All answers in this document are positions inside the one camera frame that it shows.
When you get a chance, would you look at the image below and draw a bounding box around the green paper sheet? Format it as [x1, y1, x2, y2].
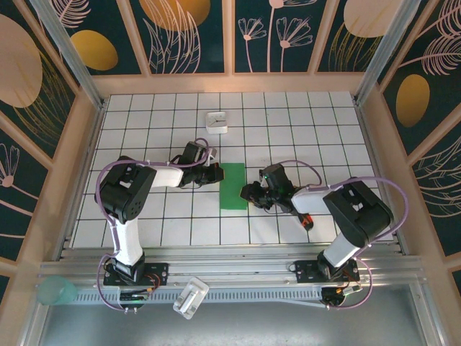
[218, 162, 248, 210]

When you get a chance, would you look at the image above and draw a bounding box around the white square clock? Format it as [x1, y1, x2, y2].
[205, 111, 230, 135]

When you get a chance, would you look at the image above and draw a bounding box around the orange and black utility knife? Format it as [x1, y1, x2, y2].
[297, 212, 314, 231]

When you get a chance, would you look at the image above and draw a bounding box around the black controller board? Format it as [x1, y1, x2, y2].
[117, 287, 154, 314]
[321, 286, 362, 310]

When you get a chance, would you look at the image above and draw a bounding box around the translucent teal plastic cup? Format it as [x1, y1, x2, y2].
[37, 275, 77, 307]

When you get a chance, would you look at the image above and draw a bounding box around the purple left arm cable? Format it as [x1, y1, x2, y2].
[94, 138, 213, 313]

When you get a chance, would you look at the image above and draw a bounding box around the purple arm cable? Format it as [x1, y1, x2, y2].
[277, 159, 410, 311]
[94, 138, 213, 313]

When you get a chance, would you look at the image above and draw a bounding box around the aluminium table frame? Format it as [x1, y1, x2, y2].
[39, 97, 428, 289]

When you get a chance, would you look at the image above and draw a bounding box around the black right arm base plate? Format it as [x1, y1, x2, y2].
[294, 259, 359, 283]

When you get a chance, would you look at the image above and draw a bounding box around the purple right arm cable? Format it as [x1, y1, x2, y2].
[277, 159, 410, 311]

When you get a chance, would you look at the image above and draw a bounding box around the grey slotted cable duct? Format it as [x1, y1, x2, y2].
[73, 288, 325, 303]

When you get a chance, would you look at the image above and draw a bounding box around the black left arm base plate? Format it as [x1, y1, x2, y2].
[103, 262, 170, 286]

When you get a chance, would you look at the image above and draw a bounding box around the white plastic bracket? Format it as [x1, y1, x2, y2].
[172, 276, 210, 321]

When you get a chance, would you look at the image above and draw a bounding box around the aluminium corner post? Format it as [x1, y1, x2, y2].
[354, 0, 421, 105]
[30, 0, 107, 109]

